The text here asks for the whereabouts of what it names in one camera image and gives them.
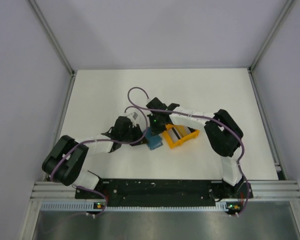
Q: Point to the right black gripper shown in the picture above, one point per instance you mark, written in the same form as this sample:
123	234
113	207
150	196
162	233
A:
154	131

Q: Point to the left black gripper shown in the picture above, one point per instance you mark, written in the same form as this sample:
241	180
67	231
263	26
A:
138	131

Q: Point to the blue leather card holder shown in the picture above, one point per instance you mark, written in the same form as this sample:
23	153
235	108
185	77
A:
153	141

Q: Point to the orange plastic card stand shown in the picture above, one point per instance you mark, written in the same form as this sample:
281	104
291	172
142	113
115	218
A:
177	135

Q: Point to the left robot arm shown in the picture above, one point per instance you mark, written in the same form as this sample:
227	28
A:
65	161

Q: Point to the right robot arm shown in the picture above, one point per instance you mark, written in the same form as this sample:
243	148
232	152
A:
223	133

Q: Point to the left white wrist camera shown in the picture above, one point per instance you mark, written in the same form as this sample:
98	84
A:
133	118

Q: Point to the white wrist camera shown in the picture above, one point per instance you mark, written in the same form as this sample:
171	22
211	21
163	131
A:
149	100
133	118

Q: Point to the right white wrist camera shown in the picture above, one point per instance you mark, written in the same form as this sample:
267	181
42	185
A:
149	100

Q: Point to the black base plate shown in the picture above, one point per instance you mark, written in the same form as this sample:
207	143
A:
121	192

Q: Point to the grey cable duct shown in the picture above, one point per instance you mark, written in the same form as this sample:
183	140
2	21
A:
72	206

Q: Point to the aluminium frame rail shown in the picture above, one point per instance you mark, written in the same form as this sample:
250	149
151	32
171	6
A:
273	190

